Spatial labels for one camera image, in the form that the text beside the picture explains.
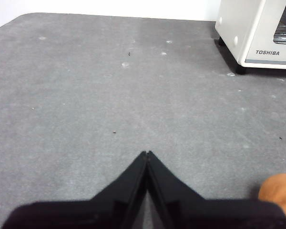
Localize white Toshiba toaster oven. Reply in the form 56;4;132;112
214;0;286;75

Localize wire oven rack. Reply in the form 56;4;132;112
273;25;286;45

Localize brown potato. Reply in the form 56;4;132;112
258;173;286;226

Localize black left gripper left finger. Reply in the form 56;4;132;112
1;151;148;229

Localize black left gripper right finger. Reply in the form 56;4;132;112
146;150;286;229

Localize glass oven door beige handle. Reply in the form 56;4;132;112
244;0;286;67

